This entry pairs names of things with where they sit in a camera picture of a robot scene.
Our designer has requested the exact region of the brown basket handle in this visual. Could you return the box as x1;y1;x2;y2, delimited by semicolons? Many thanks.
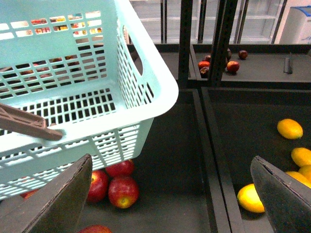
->
0;103;63;141

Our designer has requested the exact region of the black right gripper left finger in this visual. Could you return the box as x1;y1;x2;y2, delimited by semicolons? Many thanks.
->
0;154;92;233

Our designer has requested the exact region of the black fruit display shelf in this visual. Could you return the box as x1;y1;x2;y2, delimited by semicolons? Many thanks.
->
126;0;311;233

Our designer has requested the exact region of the red apple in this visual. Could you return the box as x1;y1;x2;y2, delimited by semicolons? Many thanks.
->
78;225;112;233
108;176;139;209
105;160;135;177
86;170;109;203

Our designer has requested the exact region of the light blue plastic basket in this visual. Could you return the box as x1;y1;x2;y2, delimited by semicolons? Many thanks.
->
0;0;178;200

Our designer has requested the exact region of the glass door cabinet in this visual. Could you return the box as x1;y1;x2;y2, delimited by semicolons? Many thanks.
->
131;0;286;44

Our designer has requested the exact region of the dark red peach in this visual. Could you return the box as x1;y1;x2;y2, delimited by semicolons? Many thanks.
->
238;50;248;60

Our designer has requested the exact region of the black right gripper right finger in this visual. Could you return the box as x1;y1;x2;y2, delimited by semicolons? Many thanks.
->
250;156;311;233

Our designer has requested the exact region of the yellow lemon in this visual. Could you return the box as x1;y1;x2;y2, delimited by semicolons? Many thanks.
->
237;183;265;214
291;147;311;167
286;165;311;188
277;118;303;140

